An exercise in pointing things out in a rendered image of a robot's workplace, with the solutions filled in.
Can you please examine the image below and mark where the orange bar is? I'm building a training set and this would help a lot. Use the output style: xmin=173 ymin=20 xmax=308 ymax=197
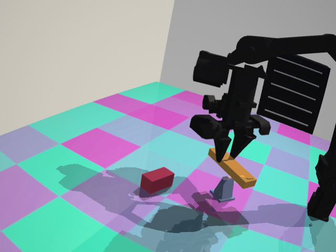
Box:
xmin=208 ymin=148 xmax=257 ymax=189

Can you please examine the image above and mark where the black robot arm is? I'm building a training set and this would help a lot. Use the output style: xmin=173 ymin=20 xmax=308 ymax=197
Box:
xmin=193 ymin=34 xmax=336 ymax=222

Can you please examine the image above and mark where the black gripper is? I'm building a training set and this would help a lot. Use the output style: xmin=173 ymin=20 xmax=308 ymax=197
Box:
xmin=190 ymin=90 xmax=271 ymax=163

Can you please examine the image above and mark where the red rectangular bar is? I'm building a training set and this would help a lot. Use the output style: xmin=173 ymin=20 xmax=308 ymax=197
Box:
xmin=140 ymin=167 xmax=175 ymax=194

